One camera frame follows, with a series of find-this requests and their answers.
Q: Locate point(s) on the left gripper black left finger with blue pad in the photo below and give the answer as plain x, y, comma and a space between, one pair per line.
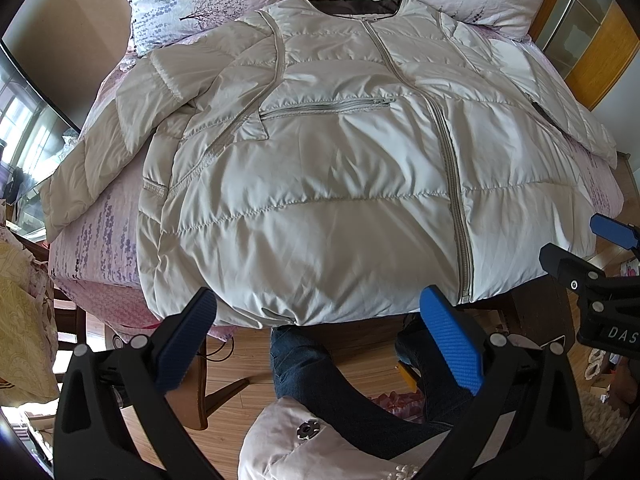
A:
113, 420

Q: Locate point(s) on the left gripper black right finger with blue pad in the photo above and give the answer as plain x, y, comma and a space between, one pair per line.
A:
525, 421

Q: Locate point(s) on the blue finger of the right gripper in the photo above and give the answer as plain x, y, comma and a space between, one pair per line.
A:
624, 235

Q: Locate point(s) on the beige puffer jacket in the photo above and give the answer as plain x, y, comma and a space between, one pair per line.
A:
324, 161

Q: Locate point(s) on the wooden chair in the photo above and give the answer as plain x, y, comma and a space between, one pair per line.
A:
190, 402

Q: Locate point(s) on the yellow patterned cloth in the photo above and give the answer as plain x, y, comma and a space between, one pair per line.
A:
29, 338

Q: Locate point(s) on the beige quilted slipper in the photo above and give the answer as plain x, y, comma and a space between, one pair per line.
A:
288, 442

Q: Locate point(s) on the blue jeans legs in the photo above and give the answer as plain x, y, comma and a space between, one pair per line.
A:
332, 373

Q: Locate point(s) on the glass window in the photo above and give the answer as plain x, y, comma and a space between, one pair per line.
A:
35, 138

